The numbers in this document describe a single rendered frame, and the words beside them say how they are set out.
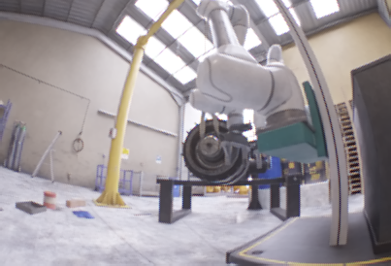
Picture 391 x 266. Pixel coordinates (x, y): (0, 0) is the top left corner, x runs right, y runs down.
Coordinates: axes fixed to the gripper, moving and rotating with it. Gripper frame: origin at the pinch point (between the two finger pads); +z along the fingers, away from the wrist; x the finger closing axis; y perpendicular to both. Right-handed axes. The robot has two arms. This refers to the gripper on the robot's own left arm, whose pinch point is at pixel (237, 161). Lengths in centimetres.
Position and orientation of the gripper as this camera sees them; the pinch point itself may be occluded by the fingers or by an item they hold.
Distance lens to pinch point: 80.8
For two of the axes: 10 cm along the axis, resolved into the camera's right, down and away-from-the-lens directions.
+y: -6.4, 2.7, 7.2
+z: -0.3, 9.2, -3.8
